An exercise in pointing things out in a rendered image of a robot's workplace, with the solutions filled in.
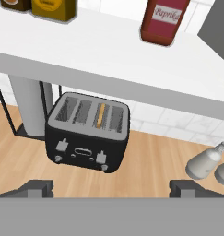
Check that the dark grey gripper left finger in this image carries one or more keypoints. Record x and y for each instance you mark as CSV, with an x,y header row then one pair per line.
x,y
36,188

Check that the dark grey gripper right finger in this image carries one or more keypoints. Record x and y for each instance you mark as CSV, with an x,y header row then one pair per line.
x,y
184,188

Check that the black four-slot toaster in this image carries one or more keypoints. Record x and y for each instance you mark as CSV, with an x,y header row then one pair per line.
x,y
85,135

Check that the bread slice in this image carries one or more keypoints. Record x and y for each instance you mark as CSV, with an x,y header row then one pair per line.
x,y
100,115

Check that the grey shaker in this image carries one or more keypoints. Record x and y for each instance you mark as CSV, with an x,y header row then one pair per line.
x,y
205,161
223,172

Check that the white paper towel roll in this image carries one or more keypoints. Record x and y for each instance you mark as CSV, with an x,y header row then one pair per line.
x,y
29,104

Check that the white shelf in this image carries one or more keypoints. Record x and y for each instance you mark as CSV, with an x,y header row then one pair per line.
x,y
110,58

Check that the grey cabinet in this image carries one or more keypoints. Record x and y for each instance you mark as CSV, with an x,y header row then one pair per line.
x,y
216,26

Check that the red paprika jar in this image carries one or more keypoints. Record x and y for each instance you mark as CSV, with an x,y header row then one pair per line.
x,y
163,21

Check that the yellow spice box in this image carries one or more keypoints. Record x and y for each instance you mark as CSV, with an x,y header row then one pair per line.
x,y
55,9

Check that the brown spice box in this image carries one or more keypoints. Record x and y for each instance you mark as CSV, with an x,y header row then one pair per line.
x,y
15,4

